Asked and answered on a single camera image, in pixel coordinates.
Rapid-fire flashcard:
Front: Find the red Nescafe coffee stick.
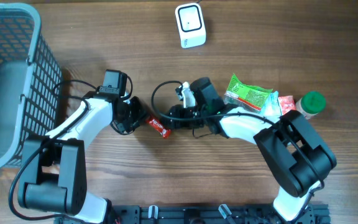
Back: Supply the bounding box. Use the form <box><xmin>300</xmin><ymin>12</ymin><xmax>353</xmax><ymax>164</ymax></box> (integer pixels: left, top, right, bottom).
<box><xmin>146</xmin><ymin>116</ymin><xmax>171</xmax><ymax>139</ymax></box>

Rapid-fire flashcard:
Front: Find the green snack bag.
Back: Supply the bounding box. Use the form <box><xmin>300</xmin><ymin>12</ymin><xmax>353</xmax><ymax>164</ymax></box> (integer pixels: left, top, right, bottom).
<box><xmin>223</xmin><ymin>73</ymin><xmax>273</xmax><ymax>113</ymax></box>

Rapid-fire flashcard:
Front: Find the light blue snack packet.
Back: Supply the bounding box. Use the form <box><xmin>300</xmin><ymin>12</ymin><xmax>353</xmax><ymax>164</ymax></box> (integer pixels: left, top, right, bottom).
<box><xmin>260</xmin><ymin>91</ymin><xmax>282</xmax><ymax>116</ymax></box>

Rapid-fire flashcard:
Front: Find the small orange box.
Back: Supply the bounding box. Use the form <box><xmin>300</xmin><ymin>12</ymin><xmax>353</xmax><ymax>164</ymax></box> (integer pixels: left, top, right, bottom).
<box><xmin>278</xmin><ymin>95</ymin><xmax>296</xmax><ymax>115</ymax></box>

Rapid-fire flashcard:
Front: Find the green lid jar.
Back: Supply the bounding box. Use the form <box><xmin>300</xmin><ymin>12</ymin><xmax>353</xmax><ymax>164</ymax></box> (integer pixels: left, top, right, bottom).
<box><xmin>295</xmin><ymin>91</ymin><xmax>326</xmax><ymax>119</ymax></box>

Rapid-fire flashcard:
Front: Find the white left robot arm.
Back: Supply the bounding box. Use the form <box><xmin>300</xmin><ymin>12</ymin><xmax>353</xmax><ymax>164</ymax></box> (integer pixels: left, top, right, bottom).
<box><xmin>8</xmin><ymin>91</ymin><xmax>147</xmax><ymax>223</ymax></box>

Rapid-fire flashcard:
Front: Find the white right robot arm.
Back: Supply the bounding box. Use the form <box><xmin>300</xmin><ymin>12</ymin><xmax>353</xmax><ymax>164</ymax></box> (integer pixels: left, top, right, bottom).
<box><xmin>162</xmin><ymin>104</ymin><xmax>337</xmax><ymax>223</ymax></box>

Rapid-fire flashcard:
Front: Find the white barcode scanner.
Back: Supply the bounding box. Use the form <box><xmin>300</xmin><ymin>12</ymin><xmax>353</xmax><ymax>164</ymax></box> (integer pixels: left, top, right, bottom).
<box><xmin>175</xmin><ymin>2</ymin><xmax>206</xmax><ymax>49</ymax></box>

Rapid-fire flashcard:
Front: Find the grey plastic basket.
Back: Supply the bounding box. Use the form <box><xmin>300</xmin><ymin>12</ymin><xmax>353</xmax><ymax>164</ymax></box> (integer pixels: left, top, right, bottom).
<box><xmin>0</xmin><ymin>3</ymin><xmax>63</xmax><ymax>168</ymax></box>

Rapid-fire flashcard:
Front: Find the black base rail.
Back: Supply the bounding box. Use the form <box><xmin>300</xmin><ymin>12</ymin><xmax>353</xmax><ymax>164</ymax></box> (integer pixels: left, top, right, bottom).
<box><xmin>53</xmin><ymin>202</ymin><xmax>331</xmax><ymax>224</ymax></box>

